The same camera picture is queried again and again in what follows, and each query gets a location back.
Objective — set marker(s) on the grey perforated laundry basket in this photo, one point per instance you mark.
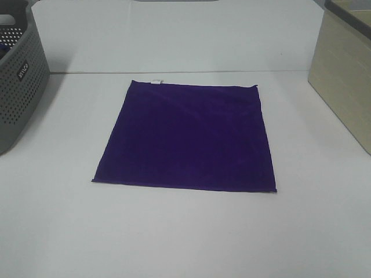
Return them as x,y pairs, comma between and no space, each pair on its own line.
24,70

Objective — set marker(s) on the purple towel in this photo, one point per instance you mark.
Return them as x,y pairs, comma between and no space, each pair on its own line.
209,138

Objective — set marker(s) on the beige storage box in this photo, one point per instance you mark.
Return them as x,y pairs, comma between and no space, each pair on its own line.
340,68

